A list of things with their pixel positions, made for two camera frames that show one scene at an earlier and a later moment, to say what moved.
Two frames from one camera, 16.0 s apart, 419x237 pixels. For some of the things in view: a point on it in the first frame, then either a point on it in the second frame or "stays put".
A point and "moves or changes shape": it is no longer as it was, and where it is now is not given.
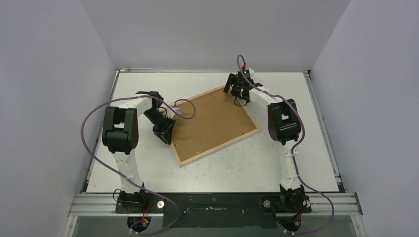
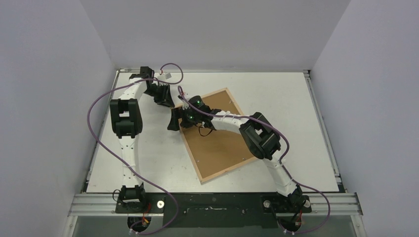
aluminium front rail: [322, 204] stays put
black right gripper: [236, 83] → [180, 118]
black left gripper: [166, 136] → [166, 99]
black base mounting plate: [214, 210] stays put
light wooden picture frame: [208, 122] moves or changes shape
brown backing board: [208, 121] moves or changes shape
